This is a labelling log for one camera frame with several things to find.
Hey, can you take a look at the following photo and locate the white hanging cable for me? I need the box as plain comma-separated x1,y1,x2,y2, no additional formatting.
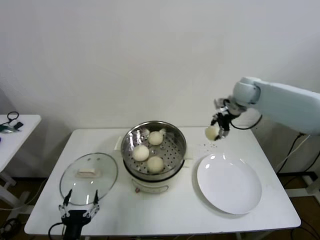
276,134,312,172

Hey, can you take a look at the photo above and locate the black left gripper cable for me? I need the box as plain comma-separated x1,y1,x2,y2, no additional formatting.
48,221,66,240

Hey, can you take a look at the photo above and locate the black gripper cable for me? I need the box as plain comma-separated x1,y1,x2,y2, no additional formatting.
229,113,263,130
48,221,66,240

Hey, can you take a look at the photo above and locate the stainless steel steamer basket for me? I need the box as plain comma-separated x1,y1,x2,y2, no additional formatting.
114,120,195,176

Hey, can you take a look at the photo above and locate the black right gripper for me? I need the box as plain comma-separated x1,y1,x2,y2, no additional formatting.
210,111,232,142

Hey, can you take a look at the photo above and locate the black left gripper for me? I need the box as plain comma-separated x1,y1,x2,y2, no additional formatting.
58,188,101,240

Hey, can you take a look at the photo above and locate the thin black hanging cable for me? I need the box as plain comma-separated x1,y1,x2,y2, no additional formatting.
279,136,320,174

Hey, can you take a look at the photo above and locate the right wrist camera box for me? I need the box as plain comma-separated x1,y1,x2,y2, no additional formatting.
213,97,230,111

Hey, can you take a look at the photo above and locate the white steamed baozi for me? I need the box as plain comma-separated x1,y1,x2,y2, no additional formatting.
131,145,150,162
204,125,221,141
146,156,165,174
147,131,164,146

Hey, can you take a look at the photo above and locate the black floor cable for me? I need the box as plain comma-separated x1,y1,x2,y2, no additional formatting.
0,217,23,236

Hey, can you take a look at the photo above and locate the glass lid with white handle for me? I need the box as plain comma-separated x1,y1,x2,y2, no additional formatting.
59,152,119,206

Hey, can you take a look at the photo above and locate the white side table with laptop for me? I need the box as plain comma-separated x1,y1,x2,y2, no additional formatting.
0,114,42,208

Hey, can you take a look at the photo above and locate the white electric cooker base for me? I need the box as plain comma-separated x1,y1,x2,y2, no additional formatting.
122,157,192,195

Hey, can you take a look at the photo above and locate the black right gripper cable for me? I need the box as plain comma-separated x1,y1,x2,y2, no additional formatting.
229,113,263,130

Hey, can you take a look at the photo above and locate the black power adapter cable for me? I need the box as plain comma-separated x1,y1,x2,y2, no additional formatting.
276,134,305,174

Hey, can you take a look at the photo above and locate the white round plate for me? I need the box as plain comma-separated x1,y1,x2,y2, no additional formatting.
196,152,263,215

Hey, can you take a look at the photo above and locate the white side table with label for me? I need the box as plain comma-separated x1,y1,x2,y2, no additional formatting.
284,172,320,198

